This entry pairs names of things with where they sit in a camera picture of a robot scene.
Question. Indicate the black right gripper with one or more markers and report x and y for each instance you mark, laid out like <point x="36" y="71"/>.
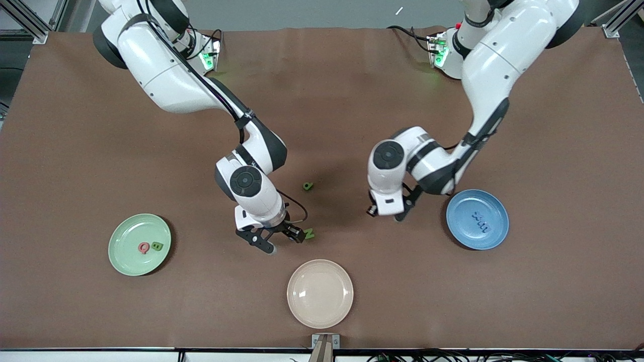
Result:
<point x="285" y="228"/>

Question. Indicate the blue foam letter m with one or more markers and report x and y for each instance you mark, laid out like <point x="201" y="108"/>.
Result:
<point x="483" y="225"/>

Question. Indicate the pink foam letter Q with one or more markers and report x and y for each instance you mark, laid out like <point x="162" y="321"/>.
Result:
<point x="141" y="248"/>

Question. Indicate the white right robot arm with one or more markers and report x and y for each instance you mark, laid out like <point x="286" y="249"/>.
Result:
<point x="166" y="75"/>

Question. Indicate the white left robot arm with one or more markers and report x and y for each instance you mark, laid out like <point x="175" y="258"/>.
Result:
<point x="498" y="55"/>

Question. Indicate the green foam letter N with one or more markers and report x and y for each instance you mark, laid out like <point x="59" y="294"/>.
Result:
<point x="310" y="234"/>

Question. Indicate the beige plate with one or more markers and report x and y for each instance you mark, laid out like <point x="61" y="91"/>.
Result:
<point x="320" y="294"/>

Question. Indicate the blue plate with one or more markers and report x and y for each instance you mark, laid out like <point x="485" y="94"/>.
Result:
<point x="495" y="211"/>

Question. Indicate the green plate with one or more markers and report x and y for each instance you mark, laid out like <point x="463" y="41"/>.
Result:
<point x="126" y="236"/>

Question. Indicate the brown table cover sheet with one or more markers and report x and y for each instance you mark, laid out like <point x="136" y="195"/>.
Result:
<point x="151" y="151"/>

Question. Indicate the white table edge strip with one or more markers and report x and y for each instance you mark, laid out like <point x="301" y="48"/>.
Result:
<point x="100" y="356"/>

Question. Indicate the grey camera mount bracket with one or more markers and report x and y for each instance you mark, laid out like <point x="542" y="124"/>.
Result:
<point x="324" y="347"/>

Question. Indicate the aluminium frame profile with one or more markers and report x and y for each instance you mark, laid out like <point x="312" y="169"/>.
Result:
<point x="611" y="29"/>
<point x="40" y="34"/>

